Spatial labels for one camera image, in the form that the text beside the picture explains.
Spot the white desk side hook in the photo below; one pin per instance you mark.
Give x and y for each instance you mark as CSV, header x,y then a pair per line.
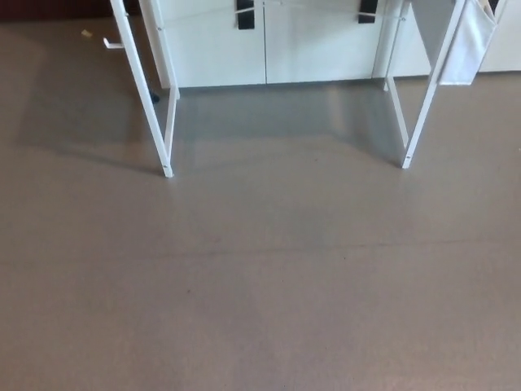
x,y
112,44

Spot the dark brown furniture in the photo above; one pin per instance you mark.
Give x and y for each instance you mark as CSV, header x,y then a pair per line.
x,y
49,8

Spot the yellow scrap on floor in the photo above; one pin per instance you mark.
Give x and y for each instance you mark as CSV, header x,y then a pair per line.
x,y
86,33

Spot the white cabinet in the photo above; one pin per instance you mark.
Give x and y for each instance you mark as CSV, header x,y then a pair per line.
x,y
317,57

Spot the white desk with metal frame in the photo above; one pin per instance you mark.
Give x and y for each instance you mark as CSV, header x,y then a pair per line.
x,y
140,89

